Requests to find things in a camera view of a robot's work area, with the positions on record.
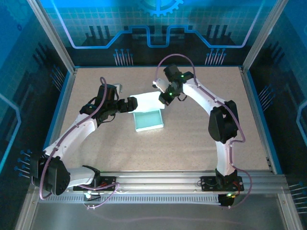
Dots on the light blue paper box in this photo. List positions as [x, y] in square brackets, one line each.
[148, 119]

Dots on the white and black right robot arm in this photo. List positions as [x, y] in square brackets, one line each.
[223, 158]

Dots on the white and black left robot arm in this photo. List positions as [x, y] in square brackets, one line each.
[72, 136]

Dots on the black controller box with LED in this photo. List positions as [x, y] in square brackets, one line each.
[225, 201]

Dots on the grey metal front panel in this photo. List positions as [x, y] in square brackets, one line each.
[156, 215]

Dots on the aluminium left table side rail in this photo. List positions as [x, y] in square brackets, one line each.
[61, 115]

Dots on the aluminium table side rail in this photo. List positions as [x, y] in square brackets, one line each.
[251, 95]
[61, 115]

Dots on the aluminium mounting rail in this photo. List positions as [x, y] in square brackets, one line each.
[156, 179]

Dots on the aluminium right table side rail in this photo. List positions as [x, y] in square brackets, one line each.
[251, 95]

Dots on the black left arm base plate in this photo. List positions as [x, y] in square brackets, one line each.
[110, 187]

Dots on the aluminium left frame post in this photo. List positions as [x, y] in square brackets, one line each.
[54, 36]

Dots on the aluminium frame post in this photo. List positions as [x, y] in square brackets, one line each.
[259, 36]
[54, 36]

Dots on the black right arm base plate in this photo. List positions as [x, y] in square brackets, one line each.
[208, 188]

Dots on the aluminium right frame post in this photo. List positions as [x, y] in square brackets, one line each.
[259, 36]

